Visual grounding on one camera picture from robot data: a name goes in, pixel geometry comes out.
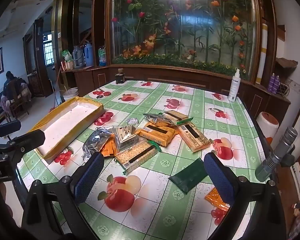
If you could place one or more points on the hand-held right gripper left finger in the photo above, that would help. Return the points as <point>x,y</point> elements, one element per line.
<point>88,177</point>

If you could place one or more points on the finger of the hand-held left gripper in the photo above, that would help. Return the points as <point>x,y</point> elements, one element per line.
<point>27,138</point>
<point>7,127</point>

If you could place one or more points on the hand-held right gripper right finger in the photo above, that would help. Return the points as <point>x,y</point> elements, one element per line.
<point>220,177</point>

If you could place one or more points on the small orange sachet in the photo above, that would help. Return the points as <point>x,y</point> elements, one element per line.
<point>108,148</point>
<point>215,200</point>

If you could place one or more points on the dark green packet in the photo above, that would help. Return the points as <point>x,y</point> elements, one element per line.
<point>187,177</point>

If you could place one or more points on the silver snack packet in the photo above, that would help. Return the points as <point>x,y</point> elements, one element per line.
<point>95,140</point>

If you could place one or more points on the shallow yellow-edged white box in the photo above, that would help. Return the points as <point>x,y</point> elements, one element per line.
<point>70,122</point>

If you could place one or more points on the pale orange cracker packet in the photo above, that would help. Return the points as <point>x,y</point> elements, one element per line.
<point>193,136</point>

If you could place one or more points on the clear cracker packet green ends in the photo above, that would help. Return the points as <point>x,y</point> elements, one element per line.
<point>137,156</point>

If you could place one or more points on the clear packet with beige label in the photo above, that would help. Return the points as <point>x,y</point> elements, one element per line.
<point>126,136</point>

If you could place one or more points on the white patterned candy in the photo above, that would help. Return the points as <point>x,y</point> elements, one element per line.
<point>132,121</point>

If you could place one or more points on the orange biscuit packet black stripe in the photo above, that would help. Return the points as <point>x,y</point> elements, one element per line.
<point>156,135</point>

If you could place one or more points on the silver and green cracker packet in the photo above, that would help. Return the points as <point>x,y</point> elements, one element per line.
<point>170,117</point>

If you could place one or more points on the broom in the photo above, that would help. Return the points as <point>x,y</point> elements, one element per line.
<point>55,92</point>

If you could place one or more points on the fruit print tablecloth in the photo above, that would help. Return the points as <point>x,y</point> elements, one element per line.
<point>165,155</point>

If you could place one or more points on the white plastic bucket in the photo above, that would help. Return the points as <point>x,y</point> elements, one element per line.
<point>70,95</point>

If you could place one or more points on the white stool with orange top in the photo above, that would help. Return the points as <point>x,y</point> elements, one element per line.
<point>266,127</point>

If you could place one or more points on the orange and white carton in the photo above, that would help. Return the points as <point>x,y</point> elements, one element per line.
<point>67,65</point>

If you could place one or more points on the barred window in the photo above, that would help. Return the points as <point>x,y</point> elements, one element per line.
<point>48,52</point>

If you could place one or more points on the white spray bottle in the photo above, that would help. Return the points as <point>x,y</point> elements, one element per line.
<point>233,87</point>

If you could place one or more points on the green and white bag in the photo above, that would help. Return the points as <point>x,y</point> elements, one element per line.
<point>66,55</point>

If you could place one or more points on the grey thermos jug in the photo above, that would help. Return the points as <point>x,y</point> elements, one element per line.
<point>77,57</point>

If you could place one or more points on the blue thermos jug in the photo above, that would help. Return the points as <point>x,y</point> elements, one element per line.
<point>88,55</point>

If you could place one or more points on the dark glass jar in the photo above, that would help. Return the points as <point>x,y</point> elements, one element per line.
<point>120,78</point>

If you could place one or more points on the purple bottle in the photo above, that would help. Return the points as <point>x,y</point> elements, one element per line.
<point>276,84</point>
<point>271,83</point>

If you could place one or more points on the clear plastic water bottle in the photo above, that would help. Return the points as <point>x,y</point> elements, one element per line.
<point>102,57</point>

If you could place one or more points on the low wooden cabinet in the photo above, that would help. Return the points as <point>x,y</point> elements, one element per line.
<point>165,76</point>

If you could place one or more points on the rolled white and yellow mat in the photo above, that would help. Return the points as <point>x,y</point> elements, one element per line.
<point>262,55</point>

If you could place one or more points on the brown cardboard piece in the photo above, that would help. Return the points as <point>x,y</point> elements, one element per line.
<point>286,64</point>

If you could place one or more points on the glass-fronted artificial plant display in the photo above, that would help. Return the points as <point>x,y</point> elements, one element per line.
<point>185,42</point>

